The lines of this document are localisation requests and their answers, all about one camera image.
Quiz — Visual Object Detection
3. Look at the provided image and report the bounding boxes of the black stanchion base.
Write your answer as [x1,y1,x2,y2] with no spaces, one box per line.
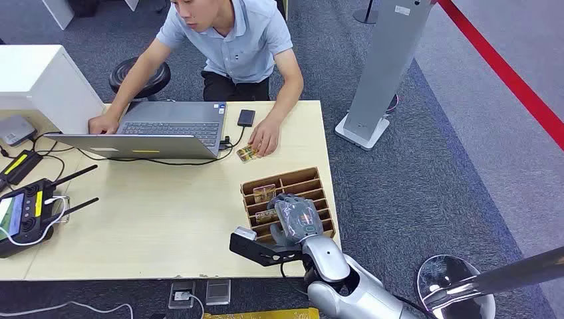
[352,0,380,25]

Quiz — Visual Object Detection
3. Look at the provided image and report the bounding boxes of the yellow strip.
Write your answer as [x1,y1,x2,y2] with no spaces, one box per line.
[202,307,321,319]

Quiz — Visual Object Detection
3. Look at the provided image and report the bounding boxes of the person's right hand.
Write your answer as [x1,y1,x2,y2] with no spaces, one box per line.
[88,113,120,136]

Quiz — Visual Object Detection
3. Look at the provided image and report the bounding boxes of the grey flat device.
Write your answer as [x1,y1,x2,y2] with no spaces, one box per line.
[0,115,39,148]

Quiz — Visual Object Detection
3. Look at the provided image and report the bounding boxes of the chrome stanchion post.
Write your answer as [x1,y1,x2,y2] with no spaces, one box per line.
[416,245,564,319]

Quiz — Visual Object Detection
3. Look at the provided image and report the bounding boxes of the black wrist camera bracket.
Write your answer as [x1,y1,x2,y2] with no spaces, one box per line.
[229,226,306,268]

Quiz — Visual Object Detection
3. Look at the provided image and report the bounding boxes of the wooden slotted card holder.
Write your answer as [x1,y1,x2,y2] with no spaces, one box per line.
[239,166,337,246]

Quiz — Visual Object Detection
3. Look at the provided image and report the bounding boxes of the floor power socket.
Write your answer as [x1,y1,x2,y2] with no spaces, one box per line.
[168,280,198,310]

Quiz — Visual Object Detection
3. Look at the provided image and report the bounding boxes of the black remote controller with antennas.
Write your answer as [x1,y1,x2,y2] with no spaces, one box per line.
[0,164,100,259]

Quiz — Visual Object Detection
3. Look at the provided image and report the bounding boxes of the grey floor cover plate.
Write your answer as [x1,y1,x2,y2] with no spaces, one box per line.
[204,278,232,307]

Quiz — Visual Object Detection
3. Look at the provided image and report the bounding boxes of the black round stool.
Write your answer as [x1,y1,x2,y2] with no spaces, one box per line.
[108,56,172,102]

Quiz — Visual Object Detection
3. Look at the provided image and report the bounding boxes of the white furniture panel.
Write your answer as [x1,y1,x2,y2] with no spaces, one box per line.
[41,0,76,31]

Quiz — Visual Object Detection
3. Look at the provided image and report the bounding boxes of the black laptop cable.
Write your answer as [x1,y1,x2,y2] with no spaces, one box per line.
[75,125,247,167]

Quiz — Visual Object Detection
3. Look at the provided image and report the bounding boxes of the white box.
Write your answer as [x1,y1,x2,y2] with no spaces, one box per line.
[0,44,107,136]

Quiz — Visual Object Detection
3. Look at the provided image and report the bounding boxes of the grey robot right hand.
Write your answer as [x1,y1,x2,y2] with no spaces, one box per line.
[267,193,325,248]

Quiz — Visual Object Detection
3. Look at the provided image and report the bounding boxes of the black device with yellow stripe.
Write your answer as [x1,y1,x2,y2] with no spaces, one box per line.
[0,150,44,193]

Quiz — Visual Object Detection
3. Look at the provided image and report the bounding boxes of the white floor cable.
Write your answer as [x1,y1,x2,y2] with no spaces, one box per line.
[0,300,135,319]

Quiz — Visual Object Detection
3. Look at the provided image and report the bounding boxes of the red barrier belt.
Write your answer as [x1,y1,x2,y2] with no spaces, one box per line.
[436,0,564,154]

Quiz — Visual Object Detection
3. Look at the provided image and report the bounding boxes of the grey standing pillar kiosk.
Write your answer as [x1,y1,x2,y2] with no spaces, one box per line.
[334,0,438,152]

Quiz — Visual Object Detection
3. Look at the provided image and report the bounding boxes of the person's left hand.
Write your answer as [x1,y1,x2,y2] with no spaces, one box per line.
[247,117,282,158]

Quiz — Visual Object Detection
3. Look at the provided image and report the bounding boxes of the grey laptop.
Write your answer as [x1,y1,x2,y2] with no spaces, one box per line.
[44,101,228,161]

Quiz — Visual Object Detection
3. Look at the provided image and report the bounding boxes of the white controller cable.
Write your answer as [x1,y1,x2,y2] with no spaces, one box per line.
[0,195,71,247]

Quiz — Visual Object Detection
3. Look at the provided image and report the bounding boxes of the person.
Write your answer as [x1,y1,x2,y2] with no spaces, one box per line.
[88,0,305,158]

